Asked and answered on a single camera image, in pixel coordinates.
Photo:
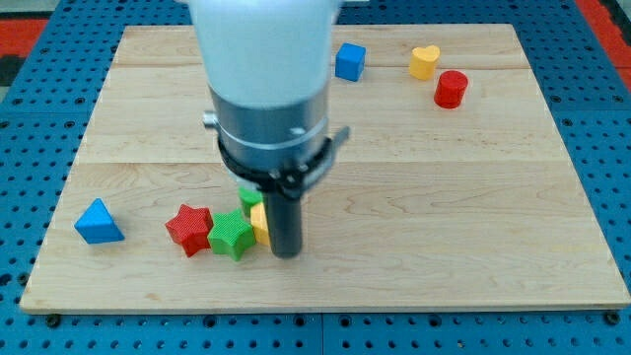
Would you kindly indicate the green cylinder block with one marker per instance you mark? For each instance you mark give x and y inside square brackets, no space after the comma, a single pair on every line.
[249,198]

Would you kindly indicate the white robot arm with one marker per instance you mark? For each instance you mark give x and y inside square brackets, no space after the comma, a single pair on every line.
[268,67]

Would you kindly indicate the yellow heart block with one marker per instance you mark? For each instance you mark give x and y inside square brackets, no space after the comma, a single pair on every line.
[423,62]

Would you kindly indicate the yellow hexagon block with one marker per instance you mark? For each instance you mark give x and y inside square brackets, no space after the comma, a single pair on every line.
[258,222]

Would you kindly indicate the blue triangle block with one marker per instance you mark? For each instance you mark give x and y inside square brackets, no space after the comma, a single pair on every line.
[96,225]

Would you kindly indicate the green star block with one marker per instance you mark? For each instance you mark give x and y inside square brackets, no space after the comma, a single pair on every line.
[231,234]

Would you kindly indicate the red cylinder block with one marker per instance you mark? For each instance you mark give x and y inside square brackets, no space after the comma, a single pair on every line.
[451,88]

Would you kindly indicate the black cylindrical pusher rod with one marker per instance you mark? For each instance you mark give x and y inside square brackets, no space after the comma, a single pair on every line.
[284,221]

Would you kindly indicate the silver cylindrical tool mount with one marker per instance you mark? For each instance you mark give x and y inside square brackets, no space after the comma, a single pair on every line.
[283,149]

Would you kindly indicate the blue cube block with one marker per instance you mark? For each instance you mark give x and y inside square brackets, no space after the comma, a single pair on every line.
[349,61]

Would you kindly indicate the red star block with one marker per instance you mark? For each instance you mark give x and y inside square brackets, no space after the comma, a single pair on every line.
[190,228]

